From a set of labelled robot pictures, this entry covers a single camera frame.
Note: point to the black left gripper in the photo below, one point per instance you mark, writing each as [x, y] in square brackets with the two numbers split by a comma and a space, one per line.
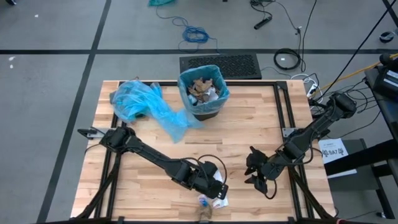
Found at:
[203, 175]

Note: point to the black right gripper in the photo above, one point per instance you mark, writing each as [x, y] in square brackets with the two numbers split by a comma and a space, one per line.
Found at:
[271, 168]

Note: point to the white printed paper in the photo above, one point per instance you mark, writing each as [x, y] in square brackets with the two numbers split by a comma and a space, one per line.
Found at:
[220, 203]

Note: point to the white paper wrapper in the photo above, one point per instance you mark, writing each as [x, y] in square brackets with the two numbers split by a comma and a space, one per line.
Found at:
[219, 177]

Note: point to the purple blue wad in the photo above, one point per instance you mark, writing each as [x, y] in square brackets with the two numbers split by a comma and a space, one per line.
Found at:
[204, 202]

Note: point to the brown paper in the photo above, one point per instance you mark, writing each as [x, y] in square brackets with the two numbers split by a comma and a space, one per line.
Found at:
[202, 85]
[194, 91]
[203, 212]

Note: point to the black trash bin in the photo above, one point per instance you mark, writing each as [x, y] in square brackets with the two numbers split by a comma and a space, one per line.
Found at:
[206, 115]

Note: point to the blue liner bag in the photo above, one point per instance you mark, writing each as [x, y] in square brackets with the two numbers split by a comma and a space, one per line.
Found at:
[203, 107]

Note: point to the grey white sock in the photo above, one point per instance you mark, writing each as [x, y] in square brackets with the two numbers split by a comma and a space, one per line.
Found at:
[213, 95]

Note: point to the white black paper scrap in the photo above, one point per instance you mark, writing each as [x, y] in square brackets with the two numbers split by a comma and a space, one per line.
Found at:
[192, 99]

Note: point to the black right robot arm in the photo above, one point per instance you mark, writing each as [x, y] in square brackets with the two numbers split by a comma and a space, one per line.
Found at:
[311, 137]

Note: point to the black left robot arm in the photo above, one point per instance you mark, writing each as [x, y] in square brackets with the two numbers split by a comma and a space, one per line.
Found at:
[149, 152]

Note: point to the white paper sign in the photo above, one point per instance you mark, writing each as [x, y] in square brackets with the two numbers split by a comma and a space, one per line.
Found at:
[331, 152]

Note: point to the black metal stand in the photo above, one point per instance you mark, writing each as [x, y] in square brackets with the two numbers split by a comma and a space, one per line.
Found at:
[357, 158]

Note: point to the black perforated floor mat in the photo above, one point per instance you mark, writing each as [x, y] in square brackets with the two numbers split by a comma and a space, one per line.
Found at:
[224, 66]

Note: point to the black equipment cart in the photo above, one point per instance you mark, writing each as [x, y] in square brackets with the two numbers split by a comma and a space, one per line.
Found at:
[388, 115]

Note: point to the black power strip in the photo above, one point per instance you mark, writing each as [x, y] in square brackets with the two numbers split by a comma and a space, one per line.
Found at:
[262, 22]

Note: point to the black electronic box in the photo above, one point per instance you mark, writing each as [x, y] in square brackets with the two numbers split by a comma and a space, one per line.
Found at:
[385, 84]

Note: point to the black round disc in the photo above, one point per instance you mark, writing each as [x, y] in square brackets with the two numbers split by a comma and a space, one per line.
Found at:
[385, 37]

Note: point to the teal cloth on floor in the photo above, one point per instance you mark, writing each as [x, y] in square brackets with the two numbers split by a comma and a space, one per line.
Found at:
[160, 2]

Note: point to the thin black pole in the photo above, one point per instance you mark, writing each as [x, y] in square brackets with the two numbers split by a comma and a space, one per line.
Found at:
[390, 8]

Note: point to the silver metal bracket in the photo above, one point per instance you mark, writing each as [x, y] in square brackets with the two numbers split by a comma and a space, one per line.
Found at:
[97, 132]
[287, 132]

